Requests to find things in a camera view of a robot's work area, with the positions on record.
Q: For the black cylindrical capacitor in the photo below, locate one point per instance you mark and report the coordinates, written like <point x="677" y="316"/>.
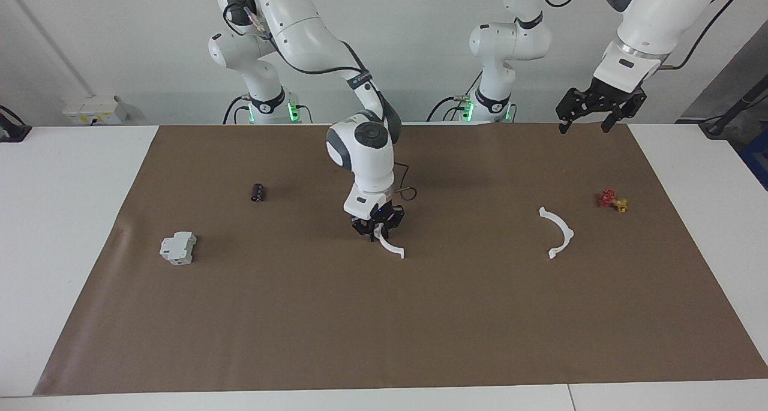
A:
<point x="258" y="193"/>

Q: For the black tripod stand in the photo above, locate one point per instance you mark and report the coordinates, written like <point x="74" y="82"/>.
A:
<point x="714" y="126"/>

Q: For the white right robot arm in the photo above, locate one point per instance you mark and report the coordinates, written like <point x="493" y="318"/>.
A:
<point x="366" y="159"/>

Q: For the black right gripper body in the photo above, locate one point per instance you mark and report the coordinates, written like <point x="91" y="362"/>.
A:
<point x="378" y="213"/>

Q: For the white circuit breaker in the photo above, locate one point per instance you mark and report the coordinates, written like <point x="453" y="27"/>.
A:
<point x="177" y="249"/>

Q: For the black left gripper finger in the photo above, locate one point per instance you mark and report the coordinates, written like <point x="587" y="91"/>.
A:
<point x="615" y="117"/>
<point x="566" y="114"/>

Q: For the white half pipe clamp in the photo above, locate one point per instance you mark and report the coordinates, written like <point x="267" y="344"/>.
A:
<point x="567" y="234"/>
<point x="393" y="251"/>

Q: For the dark grey panel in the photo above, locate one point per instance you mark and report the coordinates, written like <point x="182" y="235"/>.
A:
<point x="744" y="69"/>

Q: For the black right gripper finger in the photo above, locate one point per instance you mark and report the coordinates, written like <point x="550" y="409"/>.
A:
<point x="362" y="230"/>
<point x="389" y="228"/>

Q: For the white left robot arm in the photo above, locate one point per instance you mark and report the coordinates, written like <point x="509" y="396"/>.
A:
<point x="510" y="45"/>

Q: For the brown paper table mat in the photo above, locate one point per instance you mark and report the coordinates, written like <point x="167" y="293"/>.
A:
<point x="384" y="315"/>

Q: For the blue crate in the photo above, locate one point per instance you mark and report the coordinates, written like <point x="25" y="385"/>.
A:
<point x="759" y="159"/>

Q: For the black table clamp stand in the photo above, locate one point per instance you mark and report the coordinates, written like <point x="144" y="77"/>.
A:
<point x="12" y="132"/>

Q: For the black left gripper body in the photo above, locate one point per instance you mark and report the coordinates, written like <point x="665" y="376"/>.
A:
<point x="609" y="94"/>

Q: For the white wall power box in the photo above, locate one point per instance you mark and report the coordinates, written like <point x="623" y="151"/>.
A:
<point x="90" y="108"/>

